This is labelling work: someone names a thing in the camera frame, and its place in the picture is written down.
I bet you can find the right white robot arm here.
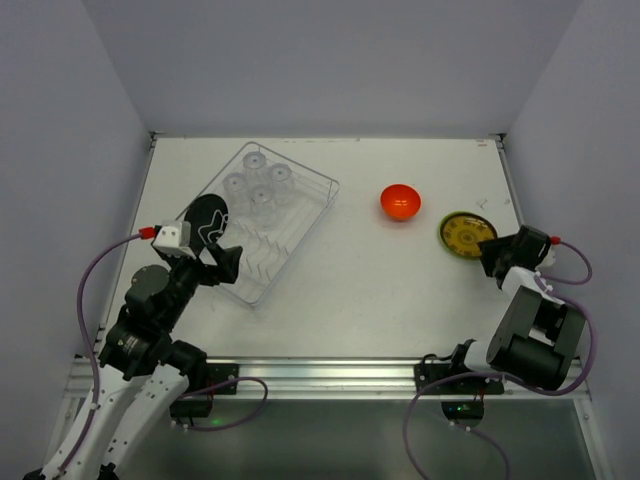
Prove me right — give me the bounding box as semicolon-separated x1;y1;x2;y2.
479;225;586;391

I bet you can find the aluminium mounting rail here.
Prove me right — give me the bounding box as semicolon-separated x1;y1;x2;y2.
62;357;591;401

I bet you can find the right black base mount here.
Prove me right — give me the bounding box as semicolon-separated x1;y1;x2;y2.
413;354;505;428

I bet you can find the clear glass cup back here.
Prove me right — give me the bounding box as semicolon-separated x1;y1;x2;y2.
242;151;268;187

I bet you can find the lime green plate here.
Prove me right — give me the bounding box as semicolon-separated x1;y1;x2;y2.
437;210;499;261

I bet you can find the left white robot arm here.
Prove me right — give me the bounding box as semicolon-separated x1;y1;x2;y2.
26;242;243;479

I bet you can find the clear glass cup right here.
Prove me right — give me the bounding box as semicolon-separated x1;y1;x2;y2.
268;163;294;205

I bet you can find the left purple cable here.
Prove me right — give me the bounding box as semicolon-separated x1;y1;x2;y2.
49;227;156;471

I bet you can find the clear glass cup front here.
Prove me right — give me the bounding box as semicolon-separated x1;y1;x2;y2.
249;184;275;227

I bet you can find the clear glass cup left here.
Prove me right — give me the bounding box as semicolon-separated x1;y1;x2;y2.
223;172;248;206

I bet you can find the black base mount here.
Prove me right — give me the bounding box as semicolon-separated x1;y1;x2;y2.
166;362;240;425
413;354;505;428

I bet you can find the black plate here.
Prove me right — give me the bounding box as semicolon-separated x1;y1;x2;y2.
183;194;229;256

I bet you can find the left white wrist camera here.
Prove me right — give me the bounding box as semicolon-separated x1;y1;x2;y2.
152;220;195;258

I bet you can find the clear glass cup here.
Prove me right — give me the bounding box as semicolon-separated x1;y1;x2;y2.
249;184;275;227
268;163;294;205
242;151;268;187
223;172;248;206

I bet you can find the orange plastic bowl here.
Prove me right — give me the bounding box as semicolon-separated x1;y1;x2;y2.
380;184;422;221

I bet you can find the clear plastic dish rack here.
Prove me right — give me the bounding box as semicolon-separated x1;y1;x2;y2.
198;141;340;307

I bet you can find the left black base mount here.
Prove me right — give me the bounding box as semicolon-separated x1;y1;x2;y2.
166;362;240;425

